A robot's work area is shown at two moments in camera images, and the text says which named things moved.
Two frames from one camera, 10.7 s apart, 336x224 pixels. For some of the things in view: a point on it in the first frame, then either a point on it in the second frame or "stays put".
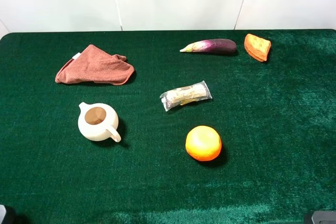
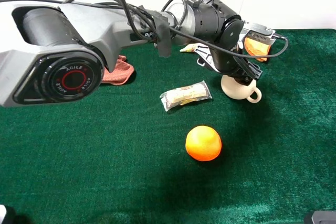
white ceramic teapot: [98, 122] -> [239, 91]
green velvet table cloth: [276, 119] stays put
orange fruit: [203, 144] stays put
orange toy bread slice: [258, 48] stays put
